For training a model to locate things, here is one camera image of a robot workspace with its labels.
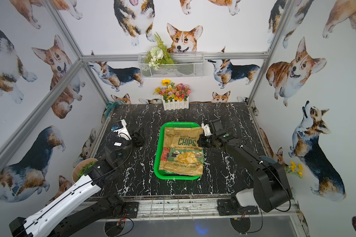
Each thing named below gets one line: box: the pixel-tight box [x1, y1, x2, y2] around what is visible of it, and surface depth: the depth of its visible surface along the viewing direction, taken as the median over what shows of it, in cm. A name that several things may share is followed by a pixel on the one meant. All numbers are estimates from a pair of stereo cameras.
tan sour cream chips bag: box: [158, 126, 204, 176], surface depth 86 cm
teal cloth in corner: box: [104, 101, 122, 119], surface depth 123 cm
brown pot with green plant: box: [71, 158, 99, 183], surface depth 79 cm
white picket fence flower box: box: [161, 96, 190, 111], surface depth 118 cm
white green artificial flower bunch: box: [143, 31, 176, 71], surface depth 82 cm
